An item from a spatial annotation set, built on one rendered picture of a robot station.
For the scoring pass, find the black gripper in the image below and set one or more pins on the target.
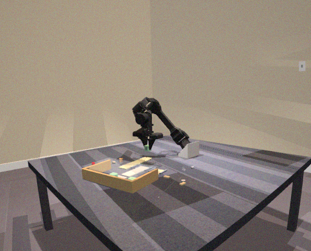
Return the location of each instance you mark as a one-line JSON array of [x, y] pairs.
[[152, 137]]

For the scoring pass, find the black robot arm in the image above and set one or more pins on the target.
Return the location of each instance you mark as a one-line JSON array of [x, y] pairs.
[[154, 107]]

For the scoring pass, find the light green labelled cube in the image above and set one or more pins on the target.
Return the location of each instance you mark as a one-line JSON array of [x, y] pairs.
[[146, 148]]

